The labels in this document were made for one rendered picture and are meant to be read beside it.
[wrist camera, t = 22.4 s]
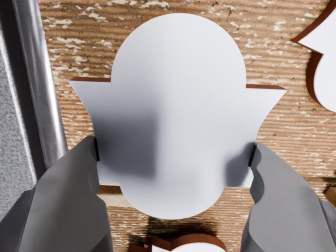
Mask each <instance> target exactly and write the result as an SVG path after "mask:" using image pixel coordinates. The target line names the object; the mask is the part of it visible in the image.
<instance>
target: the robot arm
mask: <svg viewBox="0 0 336 252"><path fill-rule="evenodd" d="M98 161H100V157H99V150H98V144H97V138H96V136H90V135H89V136H86V137H85V138H84V139H83V140H81V141H80V142H79V143H78V144H77V145H75V146H74V147H73V148H72V149H71V150H69V151H68V152H67V153H66V154H65V155H63V156H62V157H61V158H60V159H59V160H57V161H56V162H55V163H54V164H53V165H52V166H51V167H50V168H49V169H48V170H47V171H46V172H45V173H44V174H43V175H42V176H41V178H40V179H39V180H38V181H37V183H36V184H35V185H34V187H33V188H32V189H30V190H25V191H24V192H23V193H22V194H21V196H20V197H19V198H18V200H17V201H16V202H15V203H14V205H13V206H12V207H11V209H10V210H9V211H8V213H7V214H6V215H5V216H4V218H3V219H2V220H1V222H0V252H114V248H113V241H112V235H111V228H110V222H109V216H108V211H107V206H106V203H105V201H104V200H102V199H101V198H99V197H98V196H97V192H98V190H99V188H100V182H99V176H98V170H97V162H98ZM248 167H250V169H251V170H252V172H253V175H254V177H253V180H252V183H251V186H250V189H249V193H250V195H251V196H252V198H253V201H254V205H253V206H252V207H251V210H250V212H249V215H248V218H247V221H246V224H245V227H244V230H243V233H242V237H241V245H240V252H336V209H335V208H334V207H333V205H332V204H331V203H330V202H329V201H326V200H322V199H320V198H319V197H318V195H317V194H316V193H315V191H314V190H313V189H312V188H311V187H310V185H309V184H308V183H307V182H306V181H305V180H304V179H303V177H302V176H301V175H300V174H299V173H298V172H297V171H295V170H294V169H293V168H292V167H291V166H290V165H289V164H287V163H286V162H285V161H284V160H283V159H282V158H280V157H279V156H278V155H277V154H276V153H274V152H273V151H272V150H271V149H270V148H269V147H267V146H266V145H265V144H263V143H260V142H254V143H253V145H252V149H251V152H250V156H249V160H248Z"/></svg>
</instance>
